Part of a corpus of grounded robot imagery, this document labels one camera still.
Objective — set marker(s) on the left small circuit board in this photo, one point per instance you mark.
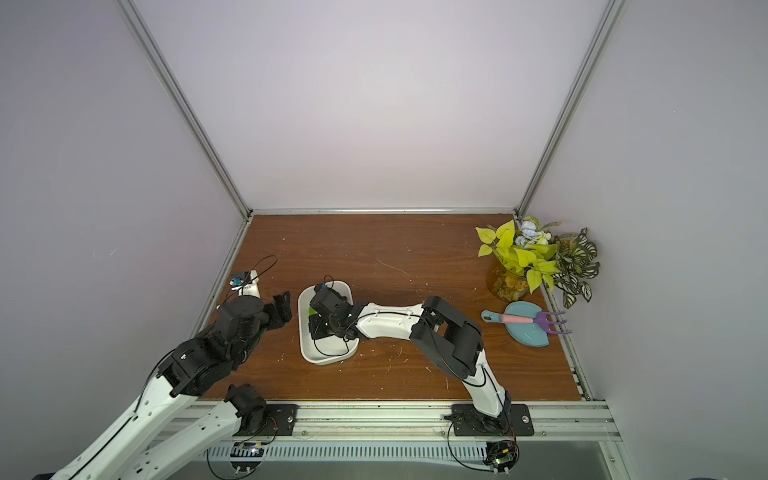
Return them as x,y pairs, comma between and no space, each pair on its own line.
245,457

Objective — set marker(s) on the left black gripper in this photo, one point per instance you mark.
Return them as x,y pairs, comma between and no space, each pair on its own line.
279,318

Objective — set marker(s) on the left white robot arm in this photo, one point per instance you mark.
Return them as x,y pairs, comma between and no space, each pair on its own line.
127,449

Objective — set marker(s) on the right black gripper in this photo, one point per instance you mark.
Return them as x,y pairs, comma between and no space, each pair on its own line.
324,327

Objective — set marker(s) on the white ribbed cable duct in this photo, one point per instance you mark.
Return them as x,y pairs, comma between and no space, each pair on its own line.
431,451

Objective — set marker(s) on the small circuit board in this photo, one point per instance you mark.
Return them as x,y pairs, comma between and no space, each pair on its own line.
245,457
502,456

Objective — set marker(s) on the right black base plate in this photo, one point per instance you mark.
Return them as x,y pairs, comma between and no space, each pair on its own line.
515,420

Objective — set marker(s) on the teal leaf-shaped dish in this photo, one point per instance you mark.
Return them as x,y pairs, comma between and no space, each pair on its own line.
529,334

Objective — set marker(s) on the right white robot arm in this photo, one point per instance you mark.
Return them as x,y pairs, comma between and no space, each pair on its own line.
447,337

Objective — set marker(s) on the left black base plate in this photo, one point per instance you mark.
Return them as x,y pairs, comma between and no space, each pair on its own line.
275,420

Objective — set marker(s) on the pink purple toy fork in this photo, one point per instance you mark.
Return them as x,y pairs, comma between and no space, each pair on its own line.
542,319

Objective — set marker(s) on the white oval storage box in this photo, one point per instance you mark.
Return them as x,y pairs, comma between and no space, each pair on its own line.
321,351

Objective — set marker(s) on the striped dark leaf plant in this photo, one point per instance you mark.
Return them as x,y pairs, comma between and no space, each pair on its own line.
576,259

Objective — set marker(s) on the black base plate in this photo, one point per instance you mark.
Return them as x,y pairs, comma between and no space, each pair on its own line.
275,420
515,420

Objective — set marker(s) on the yellow-green potted plant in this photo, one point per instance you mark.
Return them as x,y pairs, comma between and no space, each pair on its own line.
524,251

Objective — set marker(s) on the right small circuit board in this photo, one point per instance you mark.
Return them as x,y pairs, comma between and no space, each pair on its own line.
502,456

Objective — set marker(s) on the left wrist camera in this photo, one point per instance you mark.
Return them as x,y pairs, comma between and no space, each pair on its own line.
244,283

